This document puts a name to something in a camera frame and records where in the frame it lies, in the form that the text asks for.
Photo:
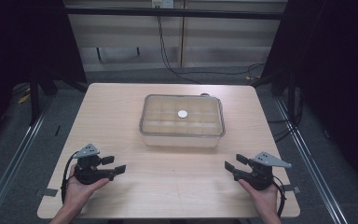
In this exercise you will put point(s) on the black horizontal frame bar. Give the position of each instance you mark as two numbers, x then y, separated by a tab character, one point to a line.
174	13

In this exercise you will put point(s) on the white wall socket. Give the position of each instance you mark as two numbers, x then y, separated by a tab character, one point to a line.
162	3

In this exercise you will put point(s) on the clear plastic lidded box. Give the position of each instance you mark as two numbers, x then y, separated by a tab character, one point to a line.
180	130

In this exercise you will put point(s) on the person's left hand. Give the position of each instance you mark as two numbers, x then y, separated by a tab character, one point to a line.
76	194

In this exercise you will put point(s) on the yellow floor tape piece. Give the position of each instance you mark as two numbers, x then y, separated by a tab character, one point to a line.
23	98

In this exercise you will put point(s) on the metal floor rail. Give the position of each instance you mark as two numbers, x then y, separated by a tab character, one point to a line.
310	161
11	161

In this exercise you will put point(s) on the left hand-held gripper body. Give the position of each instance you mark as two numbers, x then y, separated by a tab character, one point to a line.
88	172

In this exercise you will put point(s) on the person's right hand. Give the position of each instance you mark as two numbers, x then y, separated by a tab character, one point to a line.
265	200

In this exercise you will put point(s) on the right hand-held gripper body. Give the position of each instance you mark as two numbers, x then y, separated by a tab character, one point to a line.
259	177

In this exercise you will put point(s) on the small black floor strip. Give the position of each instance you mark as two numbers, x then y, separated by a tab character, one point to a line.
57	130

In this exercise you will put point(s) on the white round disc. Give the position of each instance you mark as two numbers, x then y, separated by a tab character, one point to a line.
182	114

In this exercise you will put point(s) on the grey tape strip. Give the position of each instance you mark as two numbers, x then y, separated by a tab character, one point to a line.
47	192
292	188

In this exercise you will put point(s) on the black curtain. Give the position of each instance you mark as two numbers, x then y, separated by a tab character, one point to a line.
21	46
332	77

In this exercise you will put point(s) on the black metal stand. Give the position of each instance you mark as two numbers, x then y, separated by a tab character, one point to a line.
34	99

